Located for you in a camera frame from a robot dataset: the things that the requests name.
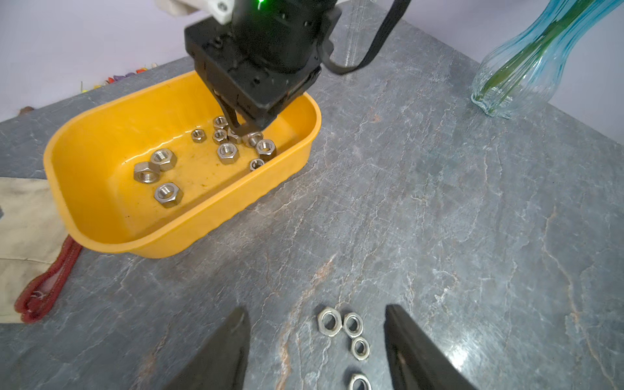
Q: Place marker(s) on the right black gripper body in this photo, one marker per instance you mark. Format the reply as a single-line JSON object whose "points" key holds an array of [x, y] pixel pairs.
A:
{"points": [[266, 57]]}

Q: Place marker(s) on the beige work glove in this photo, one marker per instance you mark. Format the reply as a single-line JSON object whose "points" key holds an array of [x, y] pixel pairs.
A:
{"points": [[37, 254]]}

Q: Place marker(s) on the yellow plastic storage box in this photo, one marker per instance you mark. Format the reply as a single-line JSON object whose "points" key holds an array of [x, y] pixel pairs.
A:
{"points": [[90, 160]]}

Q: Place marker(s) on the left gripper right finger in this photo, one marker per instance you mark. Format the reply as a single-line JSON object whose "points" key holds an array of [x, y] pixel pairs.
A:
{"points": [[415, 362]]}

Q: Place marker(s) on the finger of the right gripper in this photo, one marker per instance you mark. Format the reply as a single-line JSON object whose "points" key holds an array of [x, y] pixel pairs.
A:
{"points": [[229, 112], [244, 125]]}

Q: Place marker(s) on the blue glass vase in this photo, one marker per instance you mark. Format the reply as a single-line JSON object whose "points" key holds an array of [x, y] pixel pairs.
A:
{"points": [[524, 73]]}

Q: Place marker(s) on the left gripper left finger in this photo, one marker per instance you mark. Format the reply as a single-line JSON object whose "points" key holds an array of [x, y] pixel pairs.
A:
{"points": [[222, 362]]}

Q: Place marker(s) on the steel hex nut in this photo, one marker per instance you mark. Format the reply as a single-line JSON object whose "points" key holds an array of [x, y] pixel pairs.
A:
{"points": [[329, 322], [164, 159], [168, 195], [266, 150], [256, 164], [146, 172], [198, 135], [220, 136], [228, 153], [360, 348], [353, 325], [220, 122], [252, 139]]}

